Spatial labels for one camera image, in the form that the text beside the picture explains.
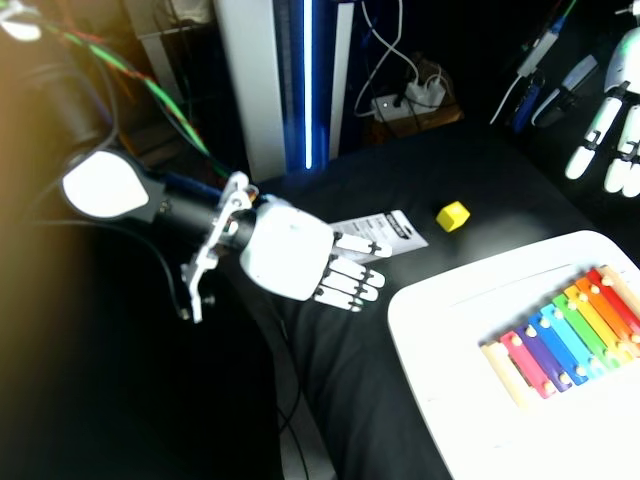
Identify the rainbow wooden hand piano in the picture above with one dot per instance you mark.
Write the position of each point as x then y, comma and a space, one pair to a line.
565, 335

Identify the brown cardboard box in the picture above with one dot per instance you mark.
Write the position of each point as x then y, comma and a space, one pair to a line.
440, 117

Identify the white power strip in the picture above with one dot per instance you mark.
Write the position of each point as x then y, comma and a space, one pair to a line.
387, 106

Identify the white column with blue light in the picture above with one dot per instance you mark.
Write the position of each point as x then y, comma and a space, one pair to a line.
245, 75

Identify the black table cloth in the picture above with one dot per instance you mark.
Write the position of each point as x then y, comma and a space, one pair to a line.
350, 375

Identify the white tray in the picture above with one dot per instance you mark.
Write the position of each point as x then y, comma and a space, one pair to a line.
450, 325

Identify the yellow wooden cube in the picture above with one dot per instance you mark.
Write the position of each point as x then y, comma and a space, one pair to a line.
452, 216

